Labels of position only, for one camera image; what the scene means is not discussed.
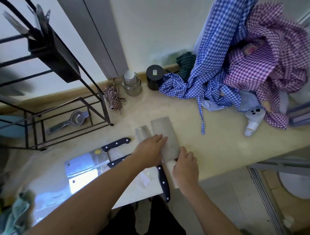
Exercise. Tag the person's left hand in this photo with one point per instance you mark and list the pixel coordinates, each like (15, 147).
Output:
(147, 152)

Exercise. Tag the silver metal squeezer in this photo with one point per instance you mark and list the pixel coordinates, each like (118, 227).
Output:
(77, 118)

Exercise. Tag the teal rag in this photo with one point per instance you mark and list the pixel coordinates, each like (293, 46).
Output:
(17, 213)

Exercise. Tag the white round basin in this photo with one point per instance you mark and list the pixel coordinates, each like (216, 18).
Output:
(295, 184)

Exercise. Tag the purple checked cloth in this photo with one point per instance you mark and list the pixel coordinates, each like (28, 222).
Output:
(273, 60)

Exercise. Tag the pale blue cloth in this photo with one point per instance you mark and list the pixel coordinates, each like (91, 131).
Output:
(247, 100)

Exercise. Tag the dark green striped cloth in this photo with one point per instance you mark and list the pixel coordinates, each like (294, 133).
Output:
(186, 64)

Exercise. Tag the metal sliding door track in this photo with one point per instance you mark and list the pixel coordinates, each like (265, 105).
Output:
(264, 193)

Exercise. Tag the person's black trousers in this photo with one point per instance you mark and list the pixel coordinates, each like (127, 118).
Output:
(159, 218)

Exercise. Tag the blue spray bottle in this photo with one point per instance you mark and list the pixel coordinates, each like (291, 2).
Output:
(11, 127)

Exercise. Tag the person's right forearm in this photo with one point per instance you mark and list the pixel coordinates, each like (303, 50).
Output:
(208, 213)

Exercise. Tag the black metal knife rack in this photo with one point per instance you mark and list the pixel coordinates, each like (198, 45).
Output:
(55, 60)

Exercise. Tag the red plaid fabric pouch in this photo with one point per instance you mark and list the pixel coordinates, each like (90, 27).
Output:
(112, 96)

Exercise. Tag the glass jar with white lid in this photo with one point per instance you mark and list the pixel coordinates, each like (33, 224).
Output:
(132, 84)

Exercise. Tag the person's left forearm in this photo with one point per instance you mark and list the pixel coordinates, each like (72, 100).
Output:
(97, 201)

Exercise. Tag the blue checked cloth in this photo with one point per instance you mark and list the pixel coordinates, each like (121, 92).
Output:
(218, 48)

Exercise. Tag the black round canister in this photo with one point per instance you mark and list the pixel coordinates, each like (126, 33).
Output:
(155, 77)

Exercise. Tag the white handheld device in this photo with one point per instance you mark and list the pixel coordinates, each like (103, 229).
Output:
(254, 116)

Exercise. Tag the grey sliding door frame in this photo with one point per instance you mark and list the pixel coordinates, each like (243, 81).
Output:
(101, 36)

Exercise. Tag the silver metal fork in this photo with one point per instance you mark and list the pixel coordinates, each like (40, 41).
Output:
(14, 21)

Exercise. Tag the person's right hand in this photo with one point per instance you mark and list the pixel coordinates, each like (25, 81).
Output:
(186, 172)

